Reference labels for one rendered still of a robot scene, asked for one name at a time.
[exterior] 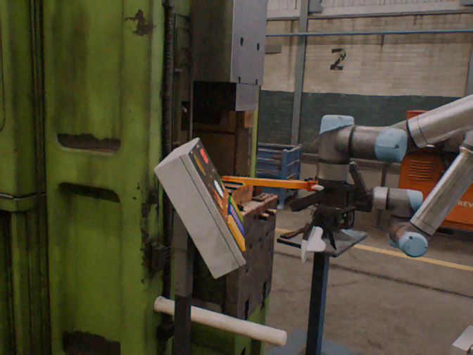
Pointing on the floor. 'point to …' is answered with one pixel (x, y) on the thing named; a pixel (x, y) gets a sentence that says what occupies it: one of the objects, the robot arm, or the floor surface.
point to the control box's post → (182, 301)
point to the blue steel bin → (279, 167)
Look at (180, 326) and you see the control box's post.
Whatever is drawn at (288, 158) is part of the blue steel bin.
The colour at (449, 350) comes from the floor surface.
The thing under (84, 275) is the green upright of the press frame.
